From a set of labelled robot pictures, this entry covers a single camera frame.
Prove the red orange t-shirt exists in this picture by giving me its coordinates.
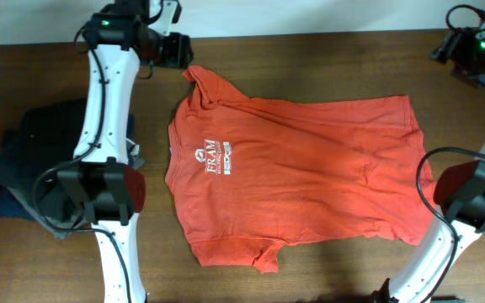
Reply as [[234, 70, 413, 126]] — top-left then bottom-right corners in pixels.
[[165, 66, 434, 273]]

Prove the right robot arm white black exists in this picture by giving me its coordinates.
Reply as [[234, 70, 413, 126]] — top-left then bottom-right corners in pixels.
[[370, 28, 485, 303]]

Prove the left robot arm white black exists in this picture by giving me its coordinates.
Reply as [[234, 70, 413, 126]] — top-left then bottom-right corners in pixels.
[[56, 0, 193, 303]]

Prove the black folded garment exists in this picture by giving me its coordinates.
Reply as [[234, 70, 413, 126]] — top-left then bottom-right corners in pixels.
[[0, 99, 86, 221]]

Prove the grey folded garment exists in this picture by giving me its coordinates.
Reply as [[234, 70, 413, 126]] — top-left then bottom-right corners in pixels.
[[0, 138, 146, 241]]

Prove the navy blue folded garment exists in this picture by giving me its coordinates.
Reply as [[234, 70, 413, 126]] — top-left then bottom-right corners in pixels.
[[0, 114, 136, 220]]

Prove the right black cable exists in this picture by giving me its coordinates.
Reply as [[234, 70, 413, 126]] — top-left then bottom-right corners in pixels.
[[415, 3, 485, 303]]

